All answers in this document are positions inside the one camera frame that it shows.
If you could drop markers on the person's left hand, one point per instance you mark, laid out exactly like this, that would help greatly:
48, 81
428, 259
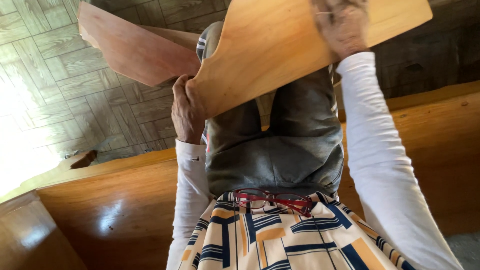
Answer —
186, 112

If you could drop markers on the person's right hand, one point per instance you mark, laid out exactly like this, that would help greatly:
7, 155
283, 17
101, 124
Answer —
343, 30

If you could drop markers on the person's right fingers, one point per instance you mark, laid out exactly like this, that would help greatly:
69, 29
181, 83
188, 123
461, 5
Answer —
337, 11

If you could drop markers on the person's left fingers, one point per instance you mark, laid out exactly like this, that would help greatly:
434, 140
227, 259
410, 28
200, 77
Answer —
181, 83

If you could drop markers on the light wooden board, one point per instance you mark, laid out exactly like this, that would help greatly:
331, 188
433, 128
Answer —
270, 45

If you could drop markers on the reddish wooden board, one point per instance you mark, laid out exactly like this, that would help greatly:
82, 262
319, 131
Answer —
138, 52

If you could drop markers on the grey trousers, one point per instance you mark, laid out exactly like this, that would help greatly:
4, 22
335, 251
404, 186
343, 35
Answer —
285, 150

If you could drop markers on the dark brown wooden piece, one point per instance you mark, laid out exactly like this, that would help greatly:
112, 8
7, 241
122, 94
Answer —
84, 159

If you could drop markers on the varnished wooden bench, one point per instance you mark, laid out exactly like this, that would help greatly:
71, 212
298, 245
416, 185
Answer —
112, 210

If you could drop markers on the red framed glasses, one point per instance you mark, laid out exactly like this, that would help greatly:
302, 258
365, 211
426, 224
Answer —
285, 200

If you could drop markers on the patterned cream blue shirt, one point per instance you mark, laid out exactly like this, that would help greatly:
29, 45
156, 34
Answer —
285, 243

